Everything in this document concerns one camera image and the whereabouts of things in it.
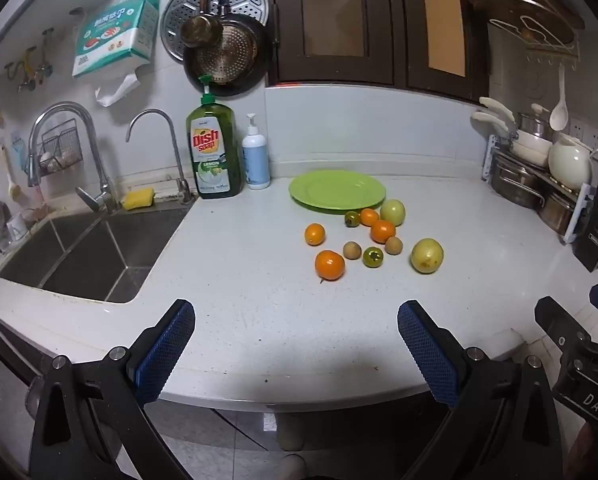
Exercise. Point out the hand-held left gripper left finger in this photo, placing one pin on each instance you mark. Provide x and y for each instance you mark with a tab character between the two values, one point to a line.
164	355

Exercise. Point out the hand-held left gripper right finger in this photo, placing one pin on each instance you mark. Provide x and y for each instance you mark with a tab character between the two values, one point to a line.
429	355

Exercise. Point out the green tomato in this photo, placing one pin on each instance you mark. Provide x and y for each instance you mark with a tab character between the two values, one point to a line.
373	257
351	219

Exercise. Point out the brown longan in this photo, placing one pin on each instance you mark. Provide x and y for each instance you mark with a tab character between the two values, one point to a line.
393	245
352	250

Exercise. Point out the large orange mandarin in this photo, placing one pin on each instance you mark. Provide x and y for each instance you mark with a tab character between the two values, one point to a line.
330	265

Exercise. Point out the small orange mandarin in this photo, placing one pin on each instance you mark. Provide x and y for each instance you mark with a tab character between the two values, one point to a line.
369	216
315	234

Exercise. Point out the green plate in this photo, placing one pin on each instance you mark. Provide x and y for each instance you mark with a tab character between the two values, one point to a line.
336	191

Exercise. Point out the black knife block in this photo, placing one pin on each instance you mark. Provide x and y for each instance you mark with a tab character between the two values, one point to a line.
596	235

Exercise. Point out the white pot rack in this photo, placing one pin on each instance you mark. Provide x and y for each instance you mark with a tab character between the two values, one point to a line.
579	215

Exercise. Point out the yellow-green apple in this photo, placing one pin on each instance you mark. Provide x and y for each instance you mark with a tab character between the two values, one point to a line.
427	255

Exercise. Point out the small steel pot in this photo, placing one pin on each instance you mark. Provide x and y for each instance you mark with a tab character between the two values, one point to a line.
556	212

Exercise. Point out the steel kitchen sink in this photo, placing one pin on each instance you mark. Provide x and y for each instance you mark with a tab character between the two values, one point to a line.
89	255

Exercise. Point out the medium orange mandarin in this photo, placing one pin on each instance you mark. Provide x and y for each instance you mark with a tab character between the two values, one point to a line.
383	231

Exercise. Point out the white ceramic jug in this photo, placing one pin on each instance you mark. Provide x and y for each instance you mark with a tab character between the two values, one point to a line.
569	162

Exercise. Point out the pale green apple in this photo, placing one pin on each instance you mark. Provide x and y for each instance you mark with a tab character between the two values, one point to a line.
393	211

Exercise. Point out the large steel pot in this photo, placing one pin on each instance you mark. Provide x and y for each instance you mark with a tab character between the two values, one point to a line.
516	182

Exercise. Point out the yellow sponge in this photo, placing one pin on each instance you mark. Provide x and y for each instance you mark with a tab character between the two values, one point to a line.
138	198

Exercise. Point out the white pot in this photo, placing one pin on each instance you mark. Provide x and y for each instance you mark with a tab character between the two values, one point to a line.
529	150

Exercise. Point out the steel pot with lid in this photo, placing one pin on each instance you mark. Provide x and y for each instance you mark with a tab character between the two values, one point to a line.
534	122

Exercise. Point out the white ladle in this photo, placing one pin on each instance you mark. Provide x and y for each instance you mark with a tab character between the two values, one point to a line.
559	112

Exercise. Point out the green dish soap bottle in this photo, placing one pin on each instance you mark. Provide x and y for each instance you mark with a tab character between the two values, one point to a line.
214	155

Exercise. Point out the slim steel faucet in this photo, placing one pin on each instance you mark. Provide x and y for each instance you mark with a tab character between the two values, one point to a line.
171	145

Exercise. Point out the white blue pump bottle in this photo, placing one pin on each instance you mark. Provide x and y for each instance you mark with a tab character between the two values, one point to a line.
255	160

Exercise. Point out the large steel faucet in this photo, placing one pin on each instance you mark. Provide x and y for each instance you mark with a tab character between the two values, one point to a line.
91	145

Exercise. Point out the yellow dish brush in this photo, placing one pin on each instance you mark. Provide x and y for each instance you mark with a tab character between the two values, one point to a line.
11	180

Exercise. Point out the black frying pan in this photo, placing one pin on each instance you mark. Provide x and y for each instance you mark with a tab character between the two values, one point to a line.
244	85

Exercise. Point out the green paper towel pack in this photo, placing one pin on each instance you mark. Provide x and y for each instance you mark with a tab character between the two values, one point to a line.
116	35

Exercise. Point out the small copper pot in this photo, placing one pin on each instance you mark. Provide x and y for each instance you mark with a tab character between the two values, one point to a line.
199	30

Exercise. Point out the dark wooden cabinet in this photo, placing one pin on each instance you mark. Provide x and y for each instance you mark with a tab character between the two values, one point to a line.
394	25

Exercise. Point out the round metal steamer tray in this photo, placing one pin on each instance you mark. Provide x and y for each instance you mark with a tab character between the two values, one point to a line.
176	10

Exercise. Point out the wall socket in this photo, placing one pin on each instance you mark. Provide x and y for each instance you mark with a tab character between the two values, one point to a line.
586	132

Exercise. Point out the wall hooks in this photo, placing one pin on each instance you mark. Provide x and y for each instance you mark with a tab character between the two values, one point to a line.
29	62

